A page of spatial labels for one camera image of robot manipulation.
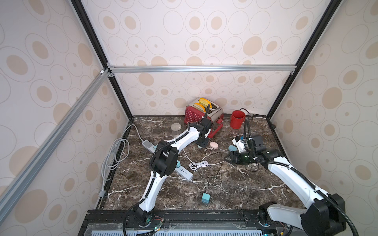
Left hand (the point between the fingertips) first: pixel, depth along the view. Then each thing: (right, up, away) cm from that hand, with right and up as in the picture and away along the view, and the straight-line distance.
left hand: (205, 141), depth 97 cm
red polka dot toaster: (-6, +21, +2) cm, 21 cm away
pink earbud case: (+7, -3, +4) cm, 8 cm away
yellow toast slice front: (-4, +23, +1) cm, 24 cm away
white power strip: (-16, -16, -9) cm, 25 cm away
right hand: (+14, -8, -16) cm, 22 cm away
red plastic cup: (+24, +16, +9) cm, 30 cm away
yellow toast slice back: (0, +27, +3) cm, 27 cm away
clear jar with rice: (-19, +9, -3) cm, 21 cm away
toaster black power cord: (+40, +21, +24) cm, 51 cm away
